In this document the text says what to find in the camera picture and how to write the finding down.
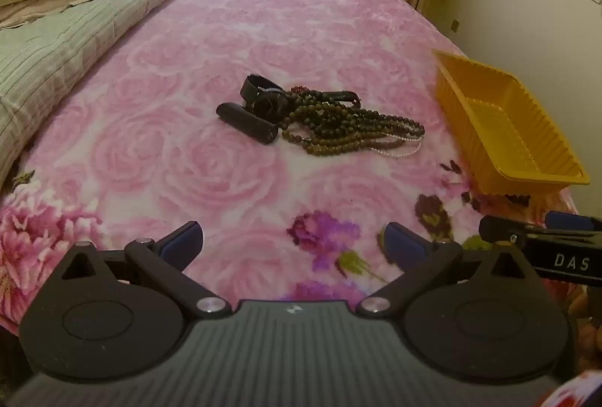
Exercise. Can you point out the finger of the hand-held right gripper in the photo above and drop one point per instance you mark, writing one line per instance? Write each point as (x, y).
(498, 228)
(564, 219)

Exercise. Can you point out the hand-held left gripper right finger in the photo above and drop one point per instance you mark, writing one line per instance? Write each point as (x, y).
(399, 243)

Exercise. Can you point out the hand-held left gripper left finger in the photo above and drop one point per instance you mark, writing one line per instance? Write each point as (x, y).
(181, 241)

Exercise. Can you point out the yellow plastic tray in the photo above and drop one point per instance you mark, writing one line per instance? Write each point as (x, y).
(508, 129)

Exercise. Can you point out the black wristwatch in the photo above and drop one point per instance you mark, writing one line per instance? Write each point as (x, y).
(270, 98)

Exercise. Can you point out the person's right hand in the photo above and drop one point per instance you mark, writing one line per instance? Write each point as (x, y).
(581, 313)

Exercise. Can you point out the red white printed cloth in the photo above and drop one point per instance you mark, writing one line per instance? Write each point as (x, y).
(574, 393)

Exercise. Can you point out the black cylinder case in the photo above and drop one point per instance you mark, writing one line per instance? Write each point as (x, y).
(247, 122)

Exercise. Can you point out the black wristband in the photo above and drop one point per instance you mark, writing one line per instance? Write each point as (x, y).
(341, 96)

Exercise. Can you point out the pink floral blanket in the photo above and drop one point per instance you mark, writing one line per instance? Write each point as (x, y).
(188, 58)

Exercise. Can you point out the green striped quilt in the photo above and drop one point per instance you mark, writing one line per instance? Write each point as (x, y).
(56, 49)

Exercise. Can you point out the beige pillow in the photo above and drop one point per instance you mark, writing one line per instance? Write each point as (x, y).
(28, 9)

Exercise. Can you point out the small brass wall outlet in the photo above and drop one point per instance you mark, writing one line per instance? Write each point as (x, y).
(454, 25)

